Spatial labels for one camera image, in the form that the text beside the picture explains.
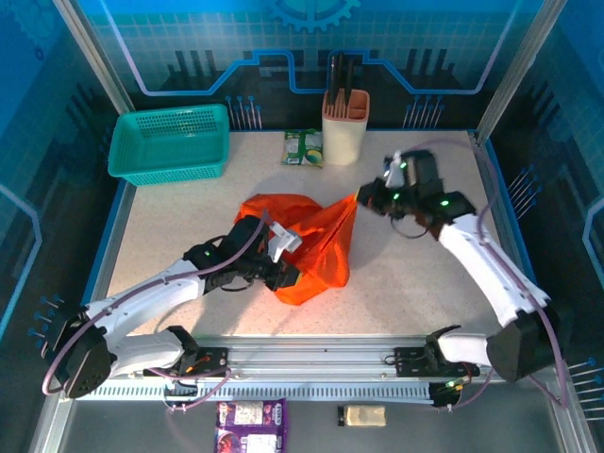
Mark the orange t-shirt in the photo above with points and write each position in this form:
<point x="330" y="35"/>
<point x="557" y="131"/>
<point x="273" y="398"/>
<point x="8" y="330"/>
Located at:
<point x="321" y="245"/>

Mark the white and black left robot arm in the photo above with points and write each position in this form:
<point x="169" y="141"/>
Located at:
<point x="156" y="351"/>

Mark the cream utensil holder pink rim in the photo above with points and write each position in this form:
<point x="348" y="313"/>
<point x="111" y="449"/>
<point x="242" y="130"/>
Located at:
<point x="344" y="141"/>

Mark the green snack bag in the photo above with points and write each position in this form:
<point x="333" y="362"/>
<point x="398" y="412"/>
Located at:
<point x="302" y="148"/>

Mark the purple snack bag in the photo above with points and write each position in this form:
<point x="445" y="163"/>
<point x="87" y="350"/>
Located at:
<point x="252" y="424"/>

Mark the teal plastic basket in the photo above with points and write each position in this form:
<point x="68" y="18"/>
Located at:
<point x="165" y="146"/>

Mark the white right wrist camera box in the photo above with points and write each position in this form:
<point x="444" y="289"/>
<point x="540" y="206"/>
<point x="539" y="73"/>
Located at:
<point x="394" y="172"/>

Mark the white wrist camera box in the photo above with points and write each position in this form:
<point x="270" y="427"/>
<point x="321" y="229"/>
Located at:
<point x="285" y="240"/>
<point x="394" y="172"/>

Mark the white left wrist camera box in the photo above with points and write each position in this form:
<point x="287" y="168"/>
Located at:
<point x="285" y="240"/>

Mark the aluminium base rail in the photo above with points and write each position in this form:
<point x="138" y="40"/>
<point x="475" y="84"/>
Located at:
<point x="307" y="358"/>

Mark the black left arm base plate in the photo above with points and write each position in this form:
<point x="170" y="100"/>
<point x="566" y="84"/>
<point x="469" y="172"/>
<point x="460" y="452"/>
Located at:
<point x="212" y="363"/>

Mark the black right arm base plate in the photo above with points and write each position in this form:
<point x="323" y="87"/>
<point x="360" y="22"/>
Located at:
<point x="410" y="363"/>

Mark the aluminium frame post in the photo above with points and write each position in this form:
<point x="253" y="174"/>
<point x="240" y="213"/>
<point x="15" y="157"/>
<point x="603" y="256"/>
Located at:
<point x="94" y="56"/>
<point x="514" y="71"/>

